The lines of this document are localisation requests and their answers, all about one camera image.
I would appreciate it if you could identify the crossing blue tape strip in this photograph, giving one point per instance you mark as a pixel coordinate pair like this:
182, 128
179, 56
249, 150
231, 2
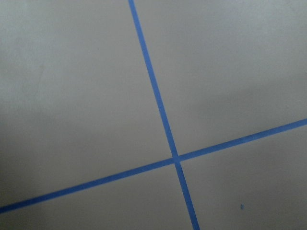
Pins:
152, 166

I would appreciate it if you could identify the long blue tape strip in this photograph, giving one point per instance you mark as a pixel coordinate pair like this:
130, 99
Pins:
163, 115

